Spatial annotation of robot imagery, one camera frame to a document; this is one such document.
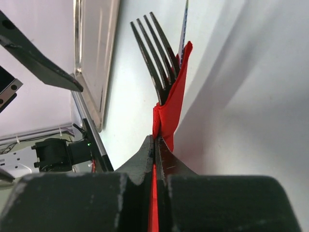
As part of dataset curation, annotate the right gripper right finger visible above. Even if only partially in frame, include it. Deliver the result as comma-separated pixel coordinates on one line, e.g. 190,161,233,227
154,137,301,232

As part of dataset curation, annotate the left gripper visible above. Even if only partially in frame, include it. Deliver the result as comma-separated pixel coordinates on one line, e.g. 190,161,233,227
0,12,84,112

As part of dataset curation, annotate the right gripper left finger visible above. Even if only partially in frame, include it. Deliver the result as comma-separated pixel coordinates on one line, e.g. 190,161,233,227
0,135,154,232

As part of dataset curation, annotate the red paper napkin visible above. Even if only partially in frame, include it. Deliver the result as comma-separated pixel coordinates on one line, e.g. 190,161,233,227
148,42,193,232

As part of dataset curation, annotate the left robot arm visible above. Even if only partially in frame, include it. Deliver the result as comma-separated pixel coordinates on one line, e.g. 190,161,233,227
0,13,93,172

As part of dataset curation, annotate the metal tray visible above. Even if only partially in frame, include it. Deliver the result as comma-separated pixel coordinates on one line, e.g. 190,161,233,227
73,0,120,131

